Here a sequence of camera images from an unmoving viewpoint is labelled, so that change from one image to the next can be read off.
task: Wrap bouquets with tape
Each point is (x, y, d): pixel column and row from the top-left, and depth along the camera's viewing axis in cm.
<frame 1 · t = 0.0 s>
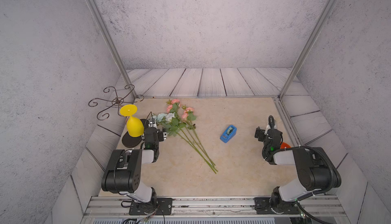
left hand: (157, 127, 95), fingers open
right hand: (268, 127, 93), fingers open
artificial flower bouquet: (178, 121, 106), point 3 cm above the table
blue tape dispenser: (228, 133, 98), point 4 cm above the table
yellow plastic goblet: (134, 126, 77), point 25 cm above the table
black oval tray: (131, 141, 94), point 5 cm above the table
wrought iron scroll stand: (118, 101, 78), point 32 cm above the table

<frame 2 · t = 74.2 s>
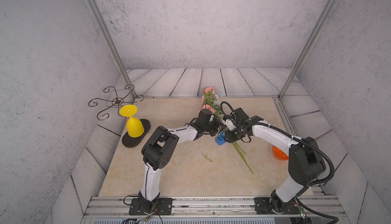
left hand: (230, 127, 89), fingers closed
right hand: (228, 137, 88), fingers open
artificial flower bouquet: (210, 100, 110), point 9 cm above the table
blue tape dispenser: (220, 139, 95), point 4 cm above the table
the other named things where they were.

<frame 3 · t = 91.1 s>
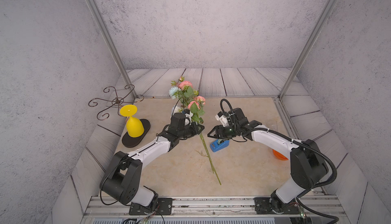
left hand: (207, 128, 83), fingers closed
right hand: (211, 136, 82), fingers open
artificial flower bouquet: (188, 99, 87), point 27 cm above the table
blue tape dispenser: (218, 144, 93), point 4 cm above the table
the other named things where they were.

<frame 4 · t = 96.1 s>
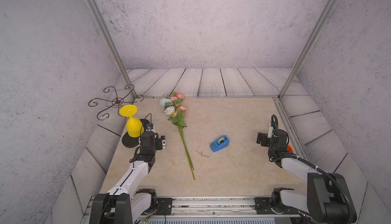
left hand: (156, 136, 88), fingers open
right hand: (269, 133, 90), fingers open
artificial flower bouquet: (176, 112, 104), point 8 cm above the table
the other named things where they were.

